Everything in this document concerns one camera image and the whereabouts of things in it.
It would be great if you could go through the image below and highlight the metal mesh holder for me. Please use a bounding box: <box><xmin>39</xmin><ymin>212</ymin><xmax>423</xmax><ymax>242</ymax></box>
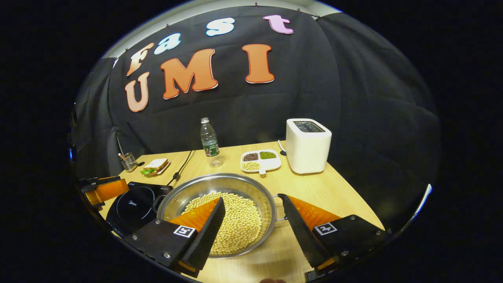
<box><xmin>118</xmin><ymin>153</ymin><xmax>139</xmax><ymax>173</ymax></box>

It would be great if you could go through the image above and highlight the white toaster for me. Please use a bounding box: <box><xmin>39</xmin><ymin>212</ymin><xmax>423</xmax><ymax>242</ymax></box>
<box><xmin>286</xmin><ymin>118</ymin><xmax>332</xmax><ymax>175</ymax></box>

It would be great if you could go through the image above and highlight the pile of soybeans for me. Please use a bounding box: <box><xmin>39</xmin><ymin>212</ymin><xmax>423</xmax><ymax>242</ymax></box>
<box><xmin>182</xmin><ymin>191</ymin><xmax>263</xmax><ymax>254</ymax></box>

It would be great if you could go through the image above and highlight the white divided bean dish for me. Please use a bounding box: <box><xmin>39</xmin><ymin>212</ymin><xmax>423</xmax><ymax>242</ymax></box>
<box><xmin>240</xmin><ymin>149</ymin><xmax>282</xmax><ymax>175</ymax></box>

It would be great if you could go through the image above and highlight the clear plastic water bottle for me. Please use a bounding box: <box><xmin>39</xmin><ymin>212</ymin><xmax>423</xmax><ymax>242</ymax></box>
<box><xmin>200</xmin><ymin>117</ymin><xmax>223</xmax><ymax>168</ymax></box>

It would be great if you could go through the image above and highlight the black backdrop cloth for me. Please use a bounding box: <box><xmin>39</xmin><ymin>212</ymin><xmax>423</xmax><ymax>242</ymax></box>
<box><xmin>73</xmin><ymin>5</ymin><xmax>441</xmax><ymax>228</ymax></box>

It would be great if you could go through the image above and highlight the black induction cooktop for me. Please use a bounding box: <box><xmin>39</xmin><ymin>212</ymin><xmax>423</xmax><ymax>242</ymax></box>
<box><xmin>105</xmin><ymin>182</ymin><xmax>173</xmax><ymax>238</ymax></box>

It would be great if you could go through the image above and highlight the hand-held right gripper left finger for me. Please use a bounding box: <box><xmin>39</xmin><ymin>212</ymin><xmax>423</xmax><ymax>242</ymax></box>
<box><xmin>124</xmin><ymin>197</ymin><xmax>226</xmax><ymax>278</ymax></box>

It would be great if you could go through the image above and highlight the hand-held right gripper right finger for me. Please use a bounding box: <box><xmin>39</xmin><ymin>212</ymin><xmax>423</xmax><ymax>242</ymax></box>
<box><xmin>277</xmin><ymin>193</ymin><xmax>391</xmax><ymax>276</ymax></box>

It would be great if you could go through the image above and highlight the black power cable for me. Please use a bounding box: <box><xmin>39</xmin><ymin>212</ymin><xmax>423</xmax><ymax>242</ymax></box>
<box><xmin>167</xmin><ymin>149</ymin><xmax>195</xmax><ymax>186</ymax></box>

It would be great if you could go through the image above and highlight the sandwich on white plate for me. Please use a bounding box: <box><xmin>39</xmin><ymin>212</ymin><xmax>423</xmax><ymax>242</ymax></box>
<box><xmin>140</xmin><ymin>158</ymin><xmax>171</xmax><ymax>176</ymax></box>

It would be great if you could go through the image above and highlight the stainless steel pot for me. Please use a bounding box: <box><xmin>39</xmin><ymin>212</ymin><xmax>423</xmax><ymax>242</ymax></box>
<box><xmin>152</xmin><ymin>173</ymin><xmax>289</xmax><ymax>259</ymax></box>

